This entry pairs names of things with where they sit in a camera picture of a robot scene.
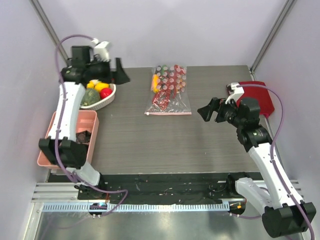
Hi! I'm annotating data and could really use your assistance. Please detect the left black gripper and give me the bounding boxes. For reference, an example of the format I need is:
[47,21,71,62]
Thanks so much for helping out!
[87,57,131,86]

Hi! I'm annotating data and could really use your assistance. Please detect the clear zip top bag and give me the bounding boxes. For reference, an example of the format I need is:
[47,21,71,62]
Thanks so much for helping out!
[144,64,192,116]

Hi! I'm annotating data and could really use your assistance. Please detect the green toy chili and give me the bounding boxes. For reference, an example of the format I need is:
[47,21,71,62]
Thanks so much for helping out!
[160,64,168,77]

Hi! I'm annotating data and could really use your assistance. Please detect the red plastic lobster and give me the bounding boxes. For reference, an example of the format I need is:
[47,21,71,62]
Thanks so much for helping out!
[149,64,187,113]

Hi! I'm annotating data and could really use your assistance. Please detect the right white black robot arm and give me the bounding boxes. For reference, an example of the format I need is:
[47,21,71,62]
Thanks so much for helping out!
[197,97,317,239]

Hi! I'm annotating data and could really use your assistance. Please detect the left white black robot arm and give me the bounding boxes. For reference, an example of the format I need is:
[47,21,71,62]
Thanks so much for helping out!
[38,41,130,200]

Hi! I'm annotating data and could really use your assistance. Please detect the red toy apple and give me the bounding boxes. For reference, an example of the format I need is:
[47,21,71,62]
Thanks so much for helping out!
[99,87,113,99]

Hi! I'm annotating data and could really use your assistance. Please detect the yellow toy lemon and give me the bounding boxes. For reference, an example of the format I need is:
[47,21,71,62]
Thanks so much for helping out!
[94,82,110,93]

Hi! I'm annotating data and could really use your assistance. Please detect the yellow toy orange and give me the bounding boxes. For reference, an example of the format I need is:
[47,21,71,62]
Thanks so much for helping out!
[86,79,100,89]

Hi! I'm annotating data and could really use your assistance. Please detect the green toy pumpkin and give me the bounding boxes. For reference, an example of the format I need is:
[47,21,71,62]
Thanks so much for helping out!
[80,88,101,107]

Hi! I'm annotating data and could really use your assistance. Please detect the white plastic basket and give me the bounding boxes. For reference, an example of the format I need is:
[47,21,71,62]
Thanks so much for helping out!
[80,83,117,111]

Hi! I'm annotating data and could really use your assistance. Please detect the pink compartment tray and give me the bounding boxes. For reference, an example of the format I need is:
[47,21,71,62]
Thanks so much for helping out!
[37,110,100,170]

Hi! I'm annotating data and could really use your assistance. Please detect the red folded cloth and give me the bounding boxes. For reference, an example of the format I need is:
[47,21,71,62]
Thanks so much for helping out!
[226,81,275,118]

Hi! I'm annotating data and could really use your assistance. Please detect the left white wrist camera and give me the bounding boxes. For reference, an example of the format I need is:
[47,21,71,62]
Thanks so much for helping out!
[91,38,111,62]

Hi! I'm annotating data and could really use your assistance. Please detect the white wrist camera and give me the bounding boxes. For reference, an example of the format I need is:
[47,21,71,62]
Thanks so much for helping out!
[91,38,111,62]
[225,82,245,104]

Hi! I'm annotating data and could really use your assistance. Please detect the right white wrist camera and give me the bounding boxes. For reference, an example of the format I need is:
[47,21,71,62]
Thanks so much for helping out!
[225,82,245,104]

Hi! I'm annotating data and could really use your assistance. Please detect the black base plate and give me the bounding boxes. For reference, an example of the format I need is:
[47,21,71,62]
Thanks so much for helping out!
[47,172,287,206]

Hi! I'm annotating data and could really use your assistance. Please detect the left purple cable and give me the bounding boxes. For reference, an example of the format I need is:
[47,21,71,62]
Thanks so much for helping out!
[53,34,129,217]

